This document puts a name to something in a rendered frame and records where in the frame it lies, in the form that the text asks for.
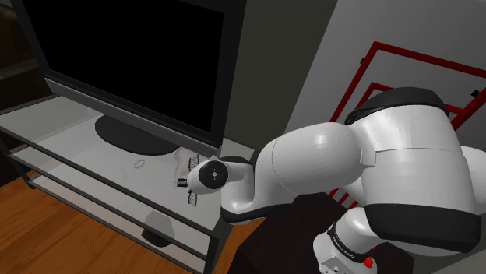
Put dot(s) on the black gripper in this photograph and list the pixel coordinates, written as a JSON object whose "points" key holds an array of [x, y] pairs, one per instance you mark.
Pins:
{"points": [[182, 183]]}

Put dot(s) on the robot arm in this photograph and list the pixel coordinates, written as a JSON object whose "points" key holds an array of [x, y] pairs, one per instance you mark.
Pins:
{"points": [[398, 151]]}

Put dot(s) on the white patterned cloth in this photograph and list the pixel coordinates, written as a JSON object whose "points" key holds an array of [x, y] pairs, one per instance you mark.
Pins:
{"points": [[183, 161]]}

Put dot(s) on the dark grey round object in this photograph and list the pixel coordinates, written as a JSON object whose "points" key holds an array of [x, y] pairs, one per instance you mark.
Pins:
{"points": [[158, 227]]}

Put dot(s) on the dark robot stand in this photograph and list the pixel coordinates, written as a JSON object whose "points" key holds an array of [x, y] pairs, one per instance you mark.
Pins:
{"points": [[288, 235]]}

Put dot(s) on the black flat screen television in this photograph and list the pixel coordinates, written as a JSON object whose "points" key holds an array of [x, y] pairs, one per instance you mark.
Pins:
{"points": [[125, 57]]}

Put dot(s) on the glass television stand, dark frame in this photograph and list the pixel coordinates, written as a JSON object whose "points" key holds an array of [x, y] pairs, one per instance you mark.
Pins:
{"points": [[95, 167]]}

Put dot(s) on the red metal frame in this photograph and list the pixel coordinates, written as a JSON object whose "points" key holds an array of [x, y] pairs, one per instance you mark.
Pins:
{"points": [[417, 55]]}

